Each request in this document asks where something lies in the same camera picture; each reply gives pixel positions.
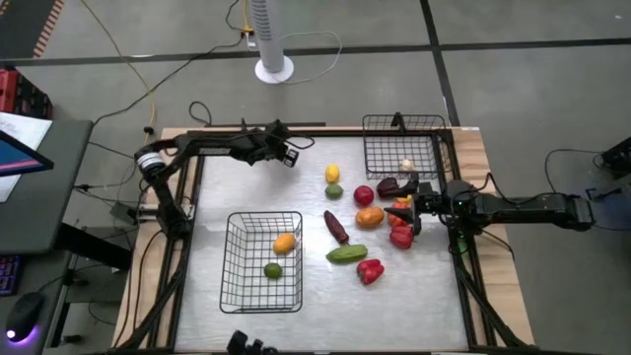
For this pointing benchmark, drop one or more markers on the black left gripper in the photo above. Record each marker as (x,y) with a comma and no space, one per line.
(268,143)

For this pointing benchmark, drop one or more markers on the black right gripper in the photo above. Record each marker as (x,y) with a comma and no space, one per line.
(428,202)

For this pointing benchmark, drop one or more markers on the dark red round fruit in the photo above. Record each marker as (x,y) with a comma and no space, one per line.
(388,187)

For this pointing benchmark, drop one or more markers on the white garlic bulb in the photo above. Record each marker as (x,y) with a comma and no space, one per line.
(406,164)

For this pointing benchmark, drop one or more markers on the red bell pepper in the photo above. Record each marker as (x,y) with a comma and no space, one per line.
(370,271)
(401,237)

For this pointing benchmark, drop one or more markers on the orange mango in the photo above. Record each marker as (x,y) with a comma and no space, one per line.
(370,217)

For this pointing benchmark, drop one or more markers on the red apple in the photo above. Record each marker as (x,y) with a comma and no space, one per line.
(363,195)

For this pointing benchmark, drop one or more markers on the green lime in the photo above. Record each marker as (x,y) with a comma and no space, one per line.
(333,191)
(272,270)

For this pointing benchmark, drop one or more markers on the long dark red vegetable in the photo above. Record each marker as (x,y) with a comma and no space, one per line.
(336,227)

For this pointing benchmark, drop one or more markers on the long green mango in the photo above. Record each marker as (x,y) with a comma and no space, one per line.
(346,254)

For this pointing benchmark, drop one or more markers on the orange citrus fruit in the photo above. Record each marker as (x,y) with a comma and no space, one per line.
(284,243)

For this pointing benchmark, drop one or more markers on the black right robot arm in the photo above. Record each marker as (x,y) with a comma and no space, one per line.
(532,209)

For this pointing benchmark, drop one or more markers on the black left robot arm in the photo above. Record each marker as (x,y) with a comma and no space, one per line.
(217,144)

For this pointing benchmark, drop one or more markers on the white tower fan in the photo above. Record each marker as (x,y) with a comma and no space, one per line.
(268,39)

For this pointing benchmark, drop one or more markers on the grey power brick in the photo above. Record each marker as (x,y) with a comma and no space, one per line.
(123,213)

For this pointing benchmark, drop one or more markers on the black floor device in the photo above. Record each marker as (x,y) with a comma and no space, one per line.
(618,158)

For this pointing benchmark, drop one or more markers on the black desk leg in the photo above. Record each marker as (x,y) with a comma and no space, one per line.
(98,249)

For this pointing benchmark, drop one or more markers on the grey desk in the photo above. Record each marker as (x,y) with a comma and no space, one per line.
(44,207)

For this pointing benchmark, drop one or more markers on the white paper sheet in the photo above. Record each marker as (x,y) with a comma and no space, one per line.
(24,130)

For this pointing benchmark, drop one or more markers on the computer monitor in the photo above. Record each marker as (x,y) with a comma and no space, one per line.
(15,155)

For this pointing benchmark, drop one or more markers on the red toolbox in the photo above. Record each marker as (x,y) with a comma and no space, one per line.
(10,89)

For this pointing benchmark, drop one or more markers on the dark floor mat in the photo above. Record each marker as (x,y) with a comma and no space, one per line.
(20,24)

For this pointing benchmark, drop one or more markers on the backlit keyboard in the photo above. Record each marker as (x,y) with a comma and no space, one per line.
(7,276)

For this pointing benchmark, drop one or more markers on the black computer mouse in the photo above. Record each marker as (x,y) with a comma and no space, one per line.
(22,315)

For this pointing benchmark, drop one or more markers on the black frame bracket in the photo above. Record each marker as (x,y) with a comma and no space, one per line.
(397,120)
(242,125)

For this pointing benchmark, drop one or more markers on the black aluminium table frame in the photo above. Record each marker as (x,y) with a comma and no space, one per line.
(345,132)

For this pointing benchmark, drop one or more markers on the black table-level camera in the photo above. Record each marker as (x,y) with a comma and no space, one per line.
(241,342)

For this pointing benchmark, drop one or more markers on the black floor bracket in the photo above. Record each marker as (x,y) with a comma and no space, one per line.
(604,193)

